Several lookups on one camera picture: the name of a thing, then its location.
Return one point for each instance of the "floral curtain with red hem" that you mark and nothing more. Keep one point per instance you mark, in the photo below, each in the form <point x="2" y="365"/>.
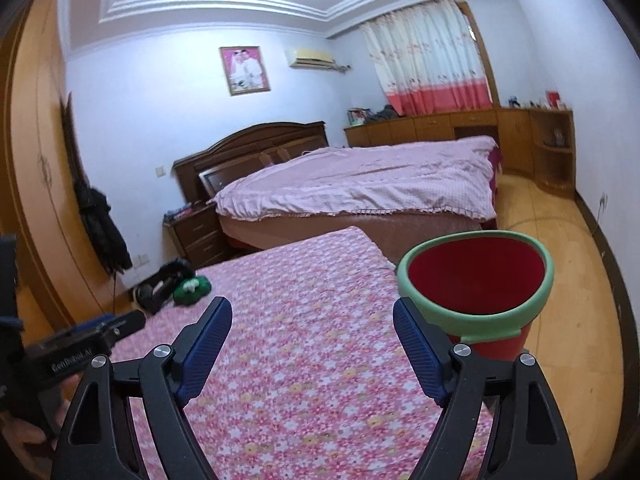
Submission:
<point x="425" y="60"/>

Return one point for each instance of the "framed wall photo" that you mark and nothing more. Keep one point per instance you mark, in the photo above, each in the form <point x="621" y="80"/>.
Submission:
<point x="245" y="71"/>

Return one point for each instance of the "dark wooden headboard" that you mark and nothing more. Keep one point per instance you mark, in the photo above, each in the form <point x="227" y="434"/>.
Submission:
<point x="240" y="150"/>

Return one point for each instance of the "red bin with green rim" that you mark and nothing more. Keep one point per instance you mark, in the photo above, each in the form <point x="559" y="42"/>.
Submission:
<point x="475" y="280"/>

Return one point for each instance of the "wooden window frame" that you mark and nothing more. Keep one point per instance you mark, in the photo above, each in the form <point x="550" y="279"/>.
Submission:
<point x="482" y="55"/>

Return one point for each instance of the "long wooden cabinet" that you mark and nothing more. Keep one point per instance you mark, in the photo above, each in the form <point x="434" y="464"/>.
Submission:
<point x="430" y="127"/>

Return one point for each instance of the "black device on table edge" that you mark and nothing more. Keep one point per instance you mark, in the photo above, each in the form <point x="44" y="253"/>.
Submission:
<point x="157" y="285"/>

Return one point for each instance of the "dark wooden nightstand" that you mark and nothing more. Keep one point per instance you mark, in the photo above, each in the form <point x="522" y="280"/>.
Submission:
<point x="197" y="235"/>

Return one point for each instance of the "items on nightstand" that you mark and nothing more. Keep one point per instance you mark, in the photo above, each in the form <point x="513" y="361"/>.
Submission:
<point x="179" y="211"/>

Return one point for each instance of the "pink floral bedsheet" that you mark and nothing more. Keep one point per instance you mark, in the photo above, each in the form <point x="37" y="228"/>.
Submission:
<point x="310" y="340"/>

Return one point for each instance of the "pink checked blanket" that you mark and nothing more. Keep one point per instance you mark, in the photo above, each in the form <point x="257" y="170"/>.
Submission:
<point x="370" y="180"/>

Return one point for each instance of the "low wall socket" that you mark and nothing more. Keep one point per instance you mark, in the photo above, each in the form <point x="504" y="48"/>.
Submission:
<point x="142" y="260"/>

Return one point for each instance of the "black hanging coat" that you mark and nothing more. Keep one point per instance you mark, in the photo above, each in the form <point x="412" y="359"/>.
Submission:
<point x="102" y="225"/>

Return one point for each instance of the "green plush toy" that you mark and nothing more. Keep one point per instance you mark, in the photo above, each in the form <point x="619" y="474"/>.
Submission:
<point x="192" y="290"/>

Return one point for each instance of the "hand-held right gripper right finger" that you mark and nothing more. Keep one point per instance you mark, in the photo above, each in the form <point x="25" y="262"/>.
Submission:
<point x="420" y="355"/>

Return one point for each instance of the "person's left hand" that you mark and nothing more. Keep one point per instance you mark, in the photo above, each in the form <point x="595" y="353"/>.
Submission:
<point x="22" y="432"/>

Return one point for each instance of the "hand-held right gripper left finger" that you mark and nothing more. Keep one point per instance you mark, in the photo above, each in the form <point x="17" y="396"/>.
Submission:
<point x="200" y="355"/>

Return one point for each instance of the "wooden corner shelf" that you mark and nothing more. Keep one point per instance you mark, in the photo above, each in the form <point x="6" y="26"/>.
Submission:
<point x="550" y="150"/>

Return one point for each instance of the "wall switch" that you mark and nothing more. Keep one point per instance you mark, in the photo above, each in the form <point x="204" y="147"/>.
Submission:
<point x="160" y="171"/>

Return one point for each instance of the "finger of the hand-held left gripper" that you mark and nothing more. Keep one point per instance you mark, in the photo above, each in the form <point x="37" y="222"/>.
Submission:
<point x="125" y="324"/>

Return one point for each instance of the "red box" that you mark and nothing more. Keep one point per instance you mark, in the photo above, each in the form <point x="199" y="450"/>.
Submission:
<point x="552" y="98"/>

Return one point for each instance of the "dark clothes pile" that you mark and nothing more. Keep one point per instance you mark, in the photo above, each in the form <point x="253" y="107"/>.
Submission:
<point x="386" y="111"/>

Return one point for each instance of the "wall air conditioner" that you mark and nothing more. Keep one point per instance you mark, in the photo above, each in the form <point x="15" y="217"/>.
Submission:
<point x="310" y="57"/>

